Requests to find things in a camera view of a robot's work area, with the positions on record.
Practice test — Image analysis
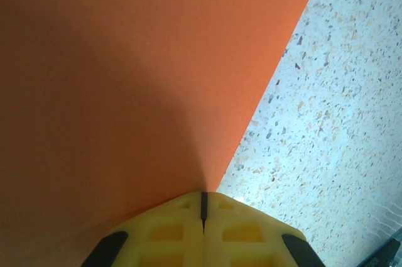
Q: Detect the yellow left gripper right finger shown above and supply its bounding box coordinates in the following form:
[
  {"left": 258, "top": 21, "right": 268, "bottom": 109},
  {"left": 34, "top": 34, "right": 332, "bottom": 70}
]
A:
[{"left": 203, "top": 191, "right": 324, "bottom": 267}]

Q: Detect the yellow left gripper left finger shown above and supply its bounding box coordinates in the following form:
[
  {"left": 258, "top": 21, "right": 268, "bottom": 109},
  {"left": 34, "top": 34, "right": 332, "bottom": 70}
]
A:
[{"left": 82, "top": 191, "right": 205, "bottom": 267}]

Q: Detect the orange square paper sheet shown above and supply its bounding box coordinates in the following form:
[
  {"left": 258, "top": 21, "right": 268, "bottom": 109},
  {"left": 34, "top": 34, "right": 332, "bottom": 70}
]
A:
[{"left": 0, "top": 0, "right": 327, "bottom": 242}]

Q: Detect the blue table edge trim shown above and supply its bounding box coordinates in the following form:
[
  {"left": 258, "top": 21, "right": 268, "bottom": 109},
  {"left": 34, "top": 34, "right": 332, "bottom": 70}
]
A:
[{"left": 359, "top": 235, "right": 402, "bottom": 267}]

